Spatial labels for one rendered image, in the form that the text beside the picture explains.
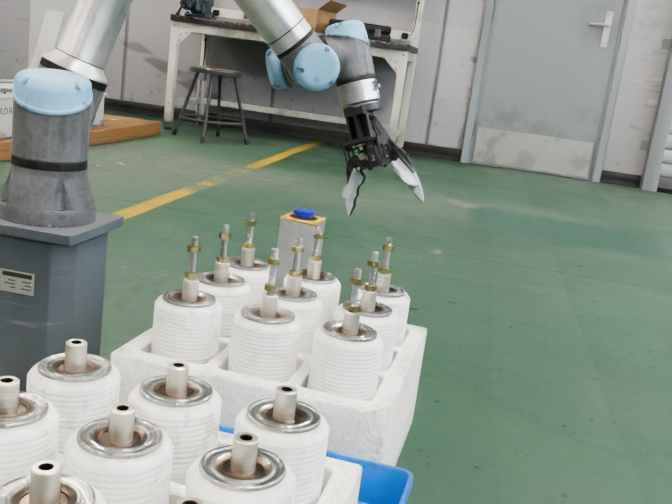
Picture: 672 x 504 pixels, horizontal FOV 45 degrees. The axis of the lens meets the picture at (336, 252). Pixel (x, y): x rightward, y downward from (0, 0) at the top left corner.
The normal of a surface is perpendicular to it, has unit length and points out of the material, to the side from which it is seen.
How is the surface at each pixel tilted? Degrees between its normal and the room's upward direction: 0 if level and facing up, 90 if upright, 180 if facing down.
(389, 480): 88
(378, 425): 90
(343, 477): 0
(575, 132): 90
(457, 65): 90
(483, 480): 0
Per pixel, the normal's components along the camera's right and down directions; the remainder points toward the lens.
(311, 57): 0.24, 0.26
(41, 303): -0.18, 0.21
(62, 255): 0.56, 0.26
